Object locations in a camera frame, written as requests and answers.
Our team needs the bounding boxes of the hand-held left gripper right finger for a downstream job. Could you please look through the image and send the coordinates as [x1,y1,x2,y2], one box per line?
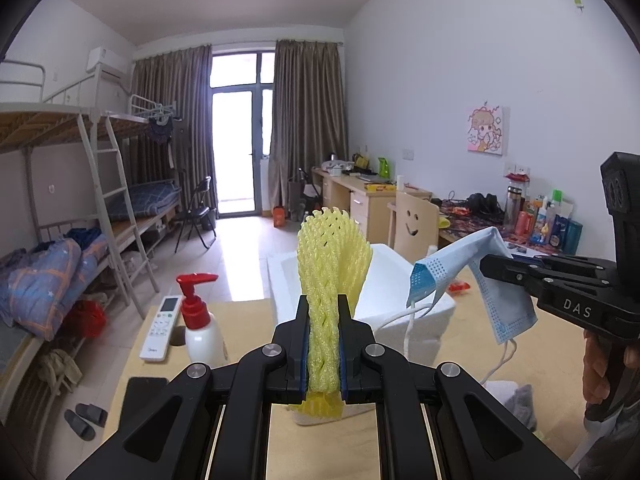
[337,294,578,480]

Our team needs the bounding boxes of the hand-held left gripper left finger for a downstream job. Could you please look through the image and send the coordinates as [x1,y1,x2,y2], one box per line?
[65,295,311,480]

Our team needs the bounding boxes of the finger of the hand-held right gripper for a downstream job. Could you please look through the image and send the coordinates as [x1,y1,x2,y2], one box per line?
[479,255,548,301]
[515,254,618,286]

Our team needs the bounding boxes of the blue face mask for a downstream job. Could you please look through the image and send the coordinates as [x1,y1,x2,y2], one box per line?
[400,226,539,386]

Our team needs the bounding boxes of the yellow foam fruit net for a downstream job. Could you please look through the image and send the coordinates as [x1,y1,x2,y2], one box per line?
[291,206,375,427]

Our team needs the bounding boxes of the white foam box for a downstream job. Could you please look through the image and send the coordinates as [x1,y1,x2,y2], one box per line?
[266,243,457,427]

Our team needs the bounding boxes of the person's right forearm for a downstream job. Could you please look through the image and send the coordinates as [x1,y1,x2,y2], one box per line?
[565,400,640,480]

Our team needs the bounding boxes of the person's right hand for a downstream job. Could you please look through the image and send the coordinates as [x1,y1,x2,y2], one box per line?
[581,332,610,405]

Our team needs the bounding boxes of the row of toiletry bottles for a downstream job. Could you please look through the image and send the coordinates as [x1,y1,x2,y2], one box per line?
[515,190,585,256]

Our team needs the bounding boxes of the patterned desk cover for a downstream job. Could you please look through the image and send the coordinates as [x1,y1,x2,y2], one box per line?
[439,199,551,256]

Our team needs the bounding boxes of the clear water bottle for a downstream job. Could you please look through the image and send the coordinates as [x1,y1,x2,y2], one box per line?
[504,172,532,233]

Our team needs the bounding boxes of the black headphones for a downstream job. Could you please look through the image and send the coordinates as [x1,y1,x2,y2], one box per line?
[467,192,501,213]

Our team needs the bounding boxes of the white red pump bottle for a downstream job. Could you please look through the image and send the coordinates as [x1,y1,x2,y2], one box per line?
[176,272,228,367]

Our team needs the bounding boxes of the wooden smiley face chair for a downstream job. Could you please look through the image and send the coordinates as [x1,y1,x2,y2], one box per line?
[387,191,441,263]

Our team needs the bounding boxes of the grey cloth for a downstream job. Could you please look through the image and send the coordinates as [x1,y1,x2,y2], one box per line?
[502,384,538,431]

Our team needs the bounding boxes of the white remote control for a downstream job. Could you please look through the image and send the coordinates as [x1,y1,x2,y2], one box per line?
[138,296,182,362]

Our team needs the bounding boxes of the light wooden drawer desk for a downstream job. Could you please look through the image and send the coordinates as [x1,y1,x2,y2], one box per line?
[311,166,433,243]

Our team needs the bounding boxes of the black phone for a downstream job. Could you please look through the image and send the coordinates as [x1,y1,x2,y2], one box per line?
[125,376,171,406]

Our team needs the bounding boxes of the black folding chair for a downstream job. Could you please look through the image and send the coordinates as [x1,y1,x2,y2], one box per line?
[175,176,218,253]

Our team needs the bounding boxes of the black slipper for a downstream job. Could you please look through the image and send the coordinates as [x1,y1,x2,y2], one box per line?
[76,403,108,428]
[64,409,96,441]

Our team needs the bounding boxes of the blue plaid mattress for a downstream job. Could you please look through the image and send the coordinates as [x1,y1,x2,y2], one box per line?
[107,182,182,223]

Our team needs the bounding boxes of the glass balcony door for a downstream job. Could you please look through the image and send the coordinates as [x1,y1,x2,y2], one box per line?
[210,50,276,218]

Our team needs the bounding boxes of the brown curtain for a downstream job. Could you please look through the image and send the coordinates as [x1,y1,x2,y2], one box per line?
[270,39,348,221]
[131,45,213,221]

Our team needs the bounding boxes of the beige cloth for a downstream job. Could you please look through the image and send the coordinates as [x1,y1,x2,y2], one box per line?
[37,350,83,393]

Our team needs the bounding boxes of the dark hanging clothing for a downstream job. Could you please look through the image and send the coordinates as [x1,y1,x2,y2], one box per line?
[146,115,175,143]

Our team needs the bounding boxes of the blue orange quilt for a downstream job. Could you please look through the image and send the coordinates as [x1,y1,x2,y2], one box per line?
[0,237,108,341]

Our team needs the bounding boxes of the white bed ladder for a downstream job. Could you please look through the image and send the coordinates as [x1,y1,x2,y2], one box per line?
[77,112,161,318]

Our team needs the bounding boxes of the white metal bunk bed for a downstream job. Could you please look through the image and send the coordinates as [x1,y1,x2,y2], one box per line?
[0,60,161,436]
[107,94,183,261]

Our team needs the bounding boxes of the white air conditioner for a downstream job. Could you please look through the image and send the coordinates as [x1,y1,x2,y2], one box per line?
[86,47,128,80]

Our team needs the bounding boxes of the pink cartoon wall poster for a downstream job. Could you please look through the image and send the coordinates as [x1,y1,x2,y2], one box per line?
[466,106,510,157]

